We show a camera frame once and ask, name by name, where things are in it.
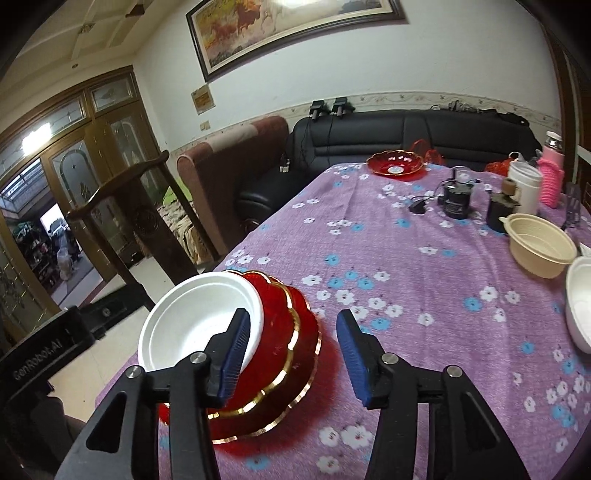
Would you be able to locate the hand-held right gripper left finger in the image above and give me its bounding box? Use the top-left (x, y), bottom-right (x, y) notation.
top-left (55, 307), bottom-right (252, 480)

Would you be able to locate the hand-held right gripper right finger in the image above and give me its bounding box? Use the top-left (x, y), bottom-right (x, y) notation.
top-left (336, 308), bottom-right (532, 480)

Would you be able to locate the medium white foam bowl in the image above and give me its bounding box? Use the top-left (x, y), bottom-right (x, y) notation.
top-left (137, 271), bottom-right (265, 376)

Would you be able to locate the beige plastic bowl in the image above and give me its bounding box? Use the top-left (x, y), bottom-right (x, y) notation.
top-left (499, 213), bottom-right (579, 280)

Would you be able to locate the large white foam bowl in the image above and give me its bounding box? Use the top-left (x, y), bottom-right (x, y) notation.
top-left (565, 256), bottom-right (591, 355)

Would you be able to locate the purple floral tablecloth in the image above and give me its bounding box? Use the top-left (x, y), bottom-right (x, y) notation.
top-left (95, 161), bottom-right (591, 480)

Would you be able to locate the patterned blanket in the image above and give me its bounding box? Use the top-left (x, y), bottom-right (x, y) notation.
top-left (156, 202), bottom-right (206, 266)

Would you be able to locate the wooden chair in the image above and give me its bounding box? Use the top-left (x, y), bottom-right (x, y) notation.
top-left (66, 150), bottom-right (221, 311)

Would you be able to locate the brown armchair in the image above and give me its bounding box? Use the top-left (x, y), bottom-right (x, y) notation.
top-left (176, 115), bottom-right (290, 265)

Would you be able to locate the black pump motor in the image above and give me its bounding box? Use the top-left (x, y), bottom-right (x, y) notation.
top-left (441, 178), bottom-right (476, 221)

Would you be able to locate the red glass dish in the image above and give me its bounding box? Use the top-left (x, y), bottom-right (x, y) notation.
top-left (366, 150), bottom-right (427, 178)

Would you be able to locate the black can with cork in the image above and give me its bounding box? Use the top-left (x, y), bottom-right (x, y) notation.
top-left (486, 178), bottom-right (521, 234)

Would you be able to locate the wooden glazed door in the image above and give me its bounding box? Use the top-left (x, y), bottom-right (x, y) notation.
top-left (0, 66), bottom-right (163, 333)

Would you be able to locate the red plastic bag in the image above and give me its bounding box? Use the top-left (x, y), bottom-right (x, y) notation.
top-left (410, 139), bottom-right (445, 165)

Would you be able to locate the black leather sofa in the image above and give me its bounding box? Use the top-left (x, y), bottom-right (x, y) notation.
top-left (238, 110), bottom-right (542, 228)

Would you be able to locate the white plastic jar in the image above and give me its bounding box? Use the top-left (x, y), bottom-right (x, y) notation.
top-left (507, 161), bottom-right (544, 216)

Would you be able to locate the pink sleeved thermos bottle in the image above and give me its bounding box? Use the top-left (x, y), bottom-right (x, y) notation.
top-left (537, 130), bottom-right (566, 209)

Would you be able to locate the framed horse painting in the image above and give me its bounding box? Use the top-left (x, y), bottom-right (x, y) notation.
top-left (185, 0), bottom-right (407, 84)

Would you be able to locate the small wall plaque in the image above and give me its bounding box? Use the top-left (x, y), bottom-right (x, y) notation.
top-left (191, 85), bottom-right (216, 116)

